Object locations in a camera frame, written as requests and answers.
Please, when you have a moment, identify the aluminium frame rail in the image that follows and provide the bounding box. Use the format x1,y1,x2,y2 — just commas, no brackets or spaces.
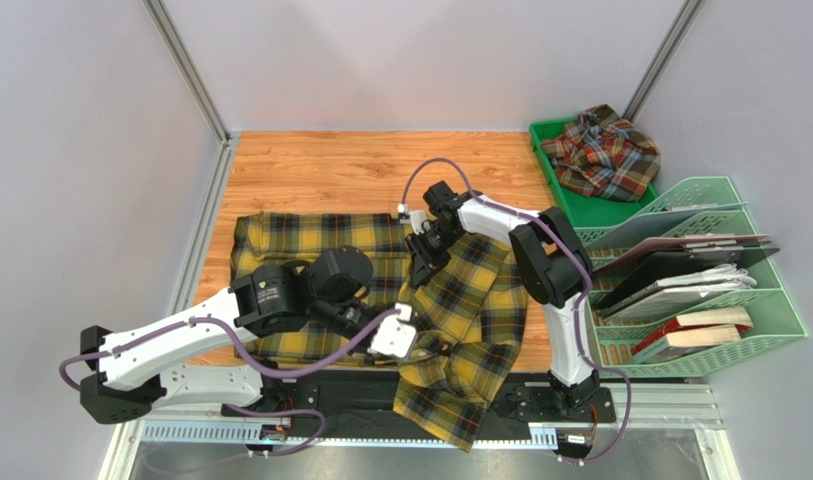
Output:
127,380,741,479

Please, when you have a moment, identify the red book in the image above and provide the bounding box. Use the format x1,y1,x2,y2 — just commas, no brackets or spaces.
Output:
630,306,754,365

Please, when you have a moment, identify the dark clipboard folder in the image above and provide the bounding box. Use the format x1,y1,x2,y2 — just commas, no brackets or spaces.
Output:
594,233,780,310

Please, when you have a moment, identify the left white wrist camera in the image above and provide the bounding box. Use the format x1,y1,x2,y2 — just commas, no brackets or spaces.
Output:
367,303,418,360

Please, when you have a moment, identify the green plastic bin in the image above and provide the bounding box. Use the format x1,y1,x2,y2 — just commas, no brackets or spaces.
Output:
529,105,661,227

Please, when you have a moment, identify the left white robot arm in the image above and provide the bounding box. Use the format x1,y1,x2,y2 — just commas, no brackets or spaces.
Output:
74,247,415,424

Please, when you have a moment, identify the green mesh file organizer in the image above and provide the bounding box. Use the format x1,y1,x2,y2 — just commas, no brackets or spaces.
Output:
575,176,807,378

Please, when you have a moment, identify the yellow plaid long sleeve shirt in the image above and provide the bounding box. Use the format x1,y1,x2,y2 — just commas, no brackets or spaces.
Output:
229,211,530,454

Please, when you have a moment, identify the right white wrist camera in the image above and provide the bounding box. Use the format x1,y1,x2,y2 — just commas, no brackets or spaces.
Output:
397,203,431,235

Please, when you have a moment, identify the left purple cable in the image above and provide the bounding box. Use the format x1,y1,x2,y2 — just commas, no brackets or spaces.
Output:
58,306,407,461

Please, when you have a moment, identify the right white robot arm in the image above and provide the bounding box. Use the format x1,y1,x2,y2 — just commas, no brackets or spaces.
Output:
398,181,600,416

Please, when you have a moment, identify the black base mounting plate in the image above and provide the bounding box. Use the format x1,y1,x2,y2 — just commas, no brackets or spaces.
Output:
249,370,617,442

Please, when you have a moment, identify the white paper stack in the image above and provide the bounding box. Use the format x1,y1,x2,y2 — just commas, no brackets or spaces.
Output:
594,263,758,323

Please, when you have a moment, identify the red plaid shirt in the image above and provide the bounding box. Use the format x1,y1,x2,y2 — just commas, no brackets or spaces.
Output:
540,104,661,202

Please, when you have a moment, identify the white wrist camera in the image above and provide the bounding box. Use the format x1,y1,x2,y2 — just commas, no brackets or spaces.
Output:
397,203,431,235
367,303,418,360

